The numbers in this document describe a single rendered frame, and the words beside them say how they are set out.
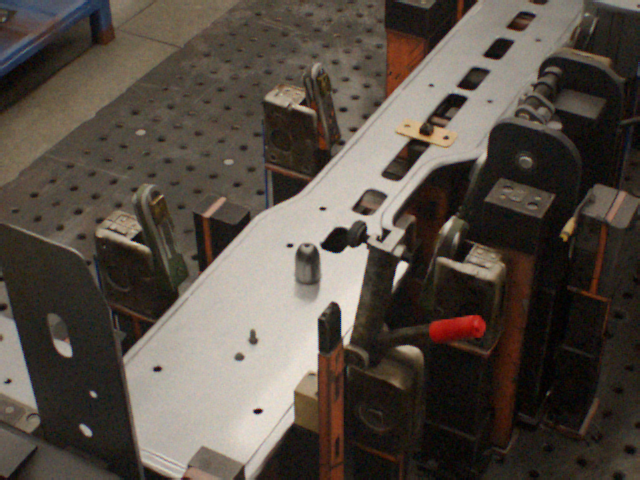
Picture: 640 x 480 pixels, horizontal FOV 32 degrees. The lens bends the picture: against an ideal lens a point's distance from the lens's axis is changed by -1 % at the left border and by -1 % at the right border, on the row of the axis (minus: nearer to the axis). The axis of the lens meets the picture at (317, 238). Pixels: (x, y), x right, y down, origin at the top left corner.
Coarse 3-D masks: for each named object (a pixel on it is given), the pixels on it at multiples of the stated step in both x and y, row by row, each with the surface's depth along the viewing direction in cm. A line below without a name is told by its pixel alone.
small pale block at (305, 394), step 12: (312, 372) 115; (300, 384) 113; (312, 384) 113; (300, 396) 113; (312, 396) 112; (300, 408) 114; (312, 408) 113; (300, 420) 115; (312, 420) 114; (300, 432) 117; (312, 432) 115; (300, 444) 118; (312, 444) 117; (300, 456) 120; (312, 456) 119; (312, 468) 120
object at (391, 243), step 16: (352, 224) 109; (384, 224) 109; (352, 240) 108; (368, 240) 108; (384, 240) 108; (400, 240) 108; (368, 256) 108; (384, 256) 107; (400, 256) 108; (368, 272) 109; (384, 272) 108; (368, 288) 110; (384, 288) 111; (368, 304) 112; (384, 304) 114; (368, 320) 113; (384, 320) 117; (352, 336) 116; (368, 336) 115; (368, 352) 117
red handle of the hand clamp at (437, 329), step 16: (448, 320) 110; (464, 320) 109; (480, 320) 108; (384, 336) 115; (400, 336) 114; (416, 336) 112; (432, 336) 111; (448, 336) 110; (464, 336) 109; (480, 336) 109
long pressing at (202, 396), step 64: (512, 0) 189; (576, 0) 189; (448, 64) 173; (512, 64) 173; (384, 128) 160; (448, 128) 160; (320, 192) 149; (384, 192) 149; (256, 256) 139; (192, 320) 130; (256, 320) 130; (128, 384) 123; (192, 384) 122; (256, 384) 122; (192, 448) 115; (256, 448) 115
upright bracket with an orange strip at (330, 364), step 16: (336, 304) 103; (320, 320) 102; (336, 320) 103; (320, 336) 103; (336, 336) 104; (320, 352) 104; (336, 352) 105; (320, 368) 105; (336, 368) 107; (320, 384) 107; (336, 384) 109; (320, 400) 108; (336, 400) 109; (320, 416) 110; (336, 416) 111; (320, 432) 111; (336, 432) 112; (320, 448) 113; (336, 448) 115; (320, 464) 115; (336, 464) 115
